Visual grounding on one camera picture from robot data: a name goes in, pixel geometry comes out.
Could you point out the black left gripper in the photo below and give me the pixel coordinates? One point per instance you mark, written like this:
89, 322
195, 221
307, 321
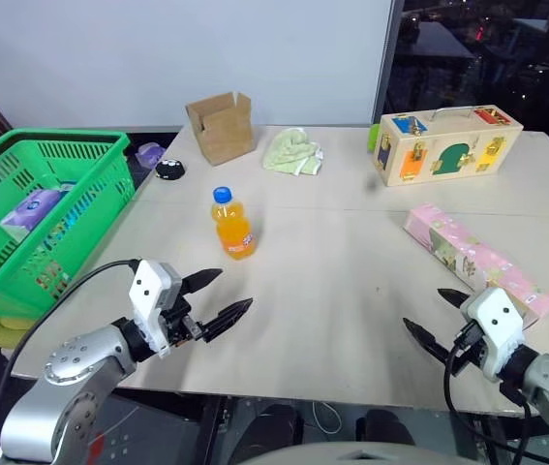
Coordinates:
179, 322

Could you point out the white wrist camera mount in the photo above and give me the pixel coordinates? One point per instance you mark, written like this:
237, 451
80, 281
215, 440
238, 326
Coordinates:
494, 319
147, 290

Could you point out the orange soda bottle blue cap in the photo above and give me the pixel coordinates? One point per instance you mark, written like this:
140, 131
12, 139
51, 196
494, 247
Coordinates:
235, 232

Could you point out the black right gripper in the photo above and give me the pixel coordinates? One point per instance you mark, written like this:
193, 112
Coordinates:
470, 353

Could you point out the light green towel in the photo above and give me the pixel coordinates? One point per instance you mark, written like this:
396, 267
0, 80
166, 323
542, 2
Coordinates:
291, 152

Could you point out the black round gadget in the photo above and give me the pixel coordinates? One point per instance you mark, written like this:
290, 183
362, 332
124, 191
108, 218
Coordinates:
170, 169

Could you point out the grey partition post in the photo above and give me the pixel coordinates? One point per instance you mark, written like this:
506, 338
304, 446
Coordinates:
387, 58

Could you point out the small green object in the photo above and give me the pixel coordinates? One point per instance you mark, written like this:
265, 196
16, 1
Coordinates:
374, 138

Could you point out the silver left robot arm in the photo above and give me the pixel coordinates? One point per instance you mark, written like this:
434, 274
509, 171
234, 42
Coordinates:
75, 358

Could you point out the purple tissue pack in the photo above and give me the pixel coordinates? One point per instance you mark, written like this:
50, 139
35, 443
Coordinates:
29, 208

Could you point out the wooden lock puzzle box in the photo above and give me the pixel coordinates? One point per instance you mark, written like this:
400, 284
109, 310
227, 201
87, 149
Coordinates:
448, 145

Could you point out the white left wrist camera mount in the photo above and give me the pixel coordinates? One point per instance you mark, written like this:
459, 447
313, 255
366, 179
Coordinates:
147, 290

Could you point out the small purple packet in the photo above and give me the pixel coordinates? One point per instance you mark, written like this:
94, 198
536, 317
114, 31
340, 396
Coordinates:
150, 154

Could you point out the long pink printed box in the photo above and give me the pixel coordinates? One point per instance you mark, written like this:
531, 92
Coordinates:
477, 257

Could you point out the colourful snack package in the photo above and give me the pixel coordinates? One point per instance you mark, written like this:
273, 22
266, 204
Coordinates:
63, 227

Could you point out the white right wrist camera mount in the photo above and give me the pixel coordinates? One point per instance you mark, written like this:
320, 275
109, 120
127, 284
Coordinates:
494, 319

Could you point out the open brown cardboard box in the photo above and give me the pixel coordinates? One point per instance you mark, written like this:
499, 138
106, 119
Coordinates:
225, 135

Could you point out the grey robot torso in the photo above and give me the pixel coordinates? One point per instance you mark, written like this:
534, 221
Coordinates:
351, 455

